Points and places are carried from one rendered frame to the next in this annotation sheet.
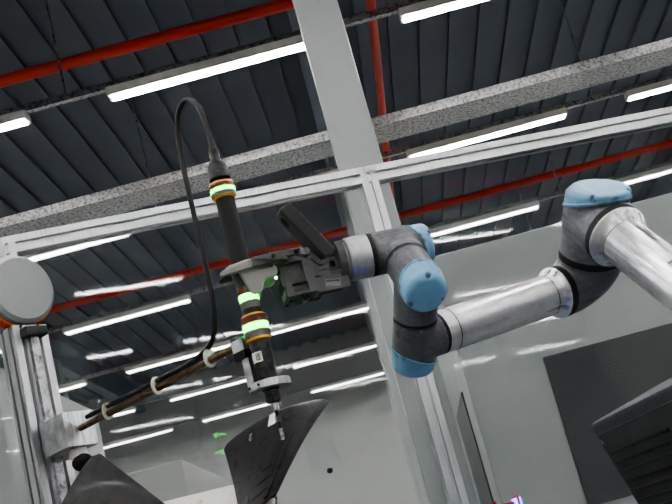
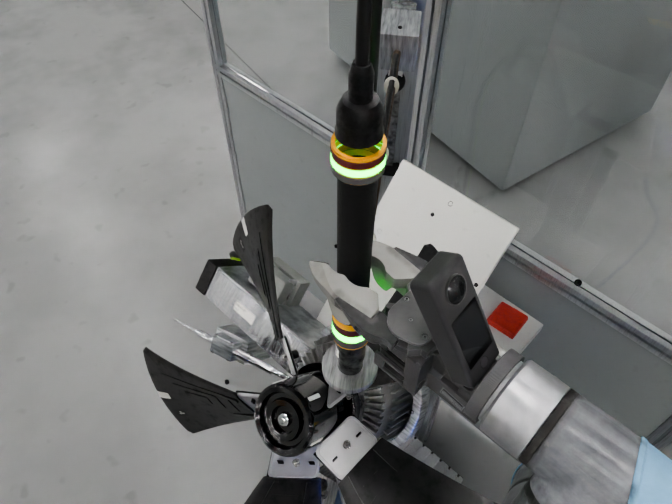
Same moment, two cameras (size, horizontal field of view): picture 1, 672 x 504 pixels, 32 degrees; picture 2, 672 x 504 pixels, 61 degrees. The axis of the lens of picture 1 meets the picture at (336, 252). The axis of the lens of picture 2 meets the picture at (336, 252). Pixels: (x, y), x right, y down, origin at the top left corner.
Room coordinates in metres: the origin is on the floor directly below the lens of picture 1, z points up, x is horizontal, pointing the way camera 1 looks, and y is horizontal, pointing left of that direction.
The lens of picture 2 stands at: (1.72, -0.11, 2.10)
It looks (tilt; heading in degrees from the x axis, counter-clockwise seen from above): 51 degrees down; 56
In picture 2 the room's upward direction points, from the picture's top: straight up
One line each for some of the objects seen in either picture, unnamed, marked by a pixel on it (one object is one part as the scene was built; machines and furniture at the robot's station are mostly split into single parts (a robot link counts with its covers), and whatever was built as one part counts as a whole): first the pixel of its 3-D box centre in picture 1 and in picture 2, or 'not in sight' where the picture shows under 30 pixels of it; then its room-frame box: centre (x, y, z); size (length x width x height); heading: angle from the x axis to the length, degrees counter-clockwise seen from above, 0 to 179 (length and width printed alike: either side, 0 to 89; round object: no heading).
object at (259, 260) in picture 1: (275, 260); (379, 317); (1.91, 0.10, 1.66); 0.09 x 0.05 x 0.02; 112
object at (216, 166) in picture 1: (242, 271); (353, 269); (1.93, 0.16, 1.66); 0.04 x 0.04 x 0.46
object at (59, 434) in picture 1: (67, 434); (399, 38); (2.36, 0.62, 1.55); 0.10 x 0.07 x 0.08; 47
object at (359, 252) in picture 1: (355, 258); (522, 402); (1.97, -0.03, 1.64); 0.08 x 0.05 x 0.08; 12
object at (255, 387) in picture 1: (260, 362); (351, 341); (1.93, 0.17, 1.50); 0.09 x 0.07 x 0.10; 47
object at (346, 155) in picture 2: (223, 191); (358, 155); (1.93, 0.16, 1.81); 0.04 x 0.04 x 0.03
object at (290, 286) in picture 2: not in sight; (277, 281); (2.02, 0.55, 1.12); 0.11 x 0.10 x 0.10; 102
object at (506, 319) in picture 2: not in sight; (507, 318); (2.53, 0.29, 0.87); 0.08 x 0.08 x 0.02; 14
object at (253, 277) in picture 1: (251, 277); (341, 302); (1.90, 0.15, 1.64); 0.09 x 0.03 x 0.06; 112
